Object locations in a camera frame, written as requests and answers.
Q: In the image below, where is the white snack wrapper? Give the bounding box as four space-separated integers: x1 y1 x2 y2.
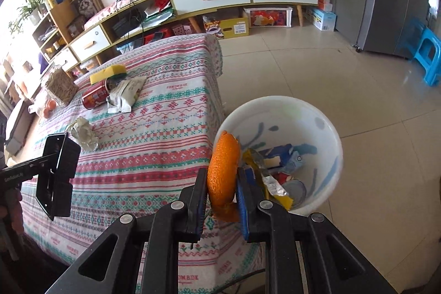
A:
106 76 148 114

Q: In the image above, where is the wooden shelf unit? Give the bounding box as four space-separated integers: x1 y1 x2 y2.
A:
31 0 87 57

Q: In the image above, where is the black plastic tray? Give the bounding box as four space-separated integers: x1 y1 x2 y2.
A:
34 132 81 220

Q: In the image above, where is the yellow cardboard box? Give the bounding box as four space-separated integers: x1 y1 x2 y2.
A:
219 13 250 39

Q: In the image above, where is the patterned tablecloth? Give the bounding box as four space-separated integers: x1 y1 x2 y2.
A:
15 33 262 294

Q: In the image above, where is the cartoon print can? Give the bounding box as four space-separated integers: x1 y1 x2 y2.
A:
276 172 307 206

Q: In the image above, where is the yellow sponge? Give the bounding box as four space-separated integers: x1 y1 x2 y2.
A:
90 65 127 84

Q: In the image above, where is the green potted plant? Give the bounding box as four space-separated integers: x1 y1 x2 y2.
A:
9 0 52 34

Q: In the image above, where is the blue plastic stool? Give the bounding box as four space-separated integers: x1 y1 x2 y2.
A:
412 28 441 86

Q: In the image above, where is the dark blue box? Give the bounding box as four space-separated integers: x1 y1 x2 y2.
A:
257 145 293 168

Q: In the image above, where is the person's left hand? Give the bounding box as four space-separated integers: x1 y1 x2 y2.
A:
0 189 24 238

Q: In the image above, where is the crumpled beige paper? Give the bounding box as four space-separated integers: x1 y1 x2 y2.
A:
66 117 100 152

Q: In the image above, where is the orange peel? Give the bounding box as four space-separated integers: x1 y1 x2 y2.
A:
207 130 241 222

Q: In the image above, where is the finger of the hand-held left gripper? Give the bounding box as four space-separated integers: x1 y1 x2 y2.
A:
19 153 57 177

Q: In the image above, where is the red can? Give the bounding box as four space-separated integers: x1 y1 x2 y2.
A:
82 79 111 109

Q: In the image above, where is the framed picture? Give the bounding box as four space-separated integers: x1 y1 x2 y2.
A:
71 0 104 26

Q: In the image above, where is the yellow packet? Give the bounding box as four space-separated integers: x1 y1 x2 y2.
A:
241 147 293 209

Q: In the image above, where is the light blue milk carton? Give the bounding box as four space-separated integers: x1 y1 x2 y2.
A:
289 144 318 175

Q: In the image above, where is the white and blue box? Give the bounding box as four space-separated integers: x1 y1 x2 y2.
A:
305 6 337 32

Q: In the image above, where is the silver foil wrapper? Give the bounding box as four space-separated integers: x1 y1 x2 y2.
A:
262 175 291 198

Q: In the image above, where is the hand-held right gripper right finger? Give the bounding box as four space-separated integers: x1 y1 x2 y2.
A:
236 166 397 294

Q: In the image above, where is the pink cabinet cloth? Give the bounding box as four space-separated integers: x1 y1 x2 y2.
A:
84 0 180 29

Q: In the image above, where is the red picture storage box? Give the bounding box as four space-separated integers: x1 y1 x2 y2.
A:
244 6 294 28

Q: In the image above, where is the white plastic bin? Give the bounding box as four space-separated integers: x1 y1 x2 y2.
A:
214 95 343 216

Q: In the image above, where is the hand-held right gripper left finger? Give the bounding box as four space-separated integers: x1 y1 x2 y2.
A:
45 168 211 294

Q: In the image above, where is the clear plastic snack jar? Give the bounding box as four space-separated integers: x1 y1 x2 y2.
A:
45 65 80 107

